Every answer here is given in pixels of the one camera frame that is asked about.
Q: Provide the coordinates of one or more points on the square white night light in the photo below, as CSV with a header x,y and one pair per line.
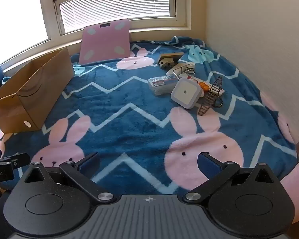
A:
x,y
185,92

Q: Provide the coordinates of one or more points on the brown board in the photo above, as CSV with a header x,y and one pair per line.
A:
x,y
170,55

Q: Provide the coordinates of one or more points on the pink bathroom scale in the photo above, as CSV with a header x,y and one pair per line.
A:
x,y
106,41

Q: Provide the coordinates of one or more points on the brown cardboard box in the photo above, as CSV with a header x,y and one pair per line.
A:
x,y
27,94

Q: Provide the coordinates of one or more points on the bright bare window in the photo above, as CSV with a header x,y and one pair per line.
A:
x,y
17,17

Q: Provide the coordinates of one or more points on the blue bunny print blanket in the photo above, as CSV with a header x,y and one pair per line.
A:
x,y
129,119

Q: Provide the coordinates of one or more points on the white two-button remote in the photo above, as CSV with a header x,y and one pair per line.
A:
x,y
183,76

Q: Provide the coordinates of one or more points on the window with white blinds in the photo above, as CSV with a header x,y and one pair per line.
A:
x,y
117,7

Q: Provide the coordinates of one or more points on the pink cloth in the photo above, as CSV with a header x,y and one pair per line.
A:
x,y
296,191

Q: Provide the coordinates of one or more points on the red and white small item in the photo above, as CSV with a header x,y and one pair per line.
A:
x,y
194,80

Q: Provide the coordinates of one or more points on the small white green jar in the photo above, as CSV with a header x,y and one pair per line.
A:
x,y
192,68

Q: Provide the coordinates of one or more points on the beige plug adapter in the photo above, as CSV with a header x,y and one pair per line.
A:
x,y
165,63

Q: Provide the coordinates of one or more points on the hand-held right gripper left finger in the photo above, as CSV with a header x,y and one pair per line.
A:
x,y
89,165

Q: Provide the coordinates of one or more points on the orange small item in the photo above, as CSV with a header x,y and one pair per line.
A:
x,y
204,86

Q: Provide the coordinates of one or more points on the white oblong plastic device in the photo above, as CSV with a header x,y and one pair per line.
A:
x,y
177,69

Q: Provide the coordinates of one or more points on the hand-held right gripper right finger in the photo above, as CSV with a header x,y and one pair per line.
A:
x,y
208,164

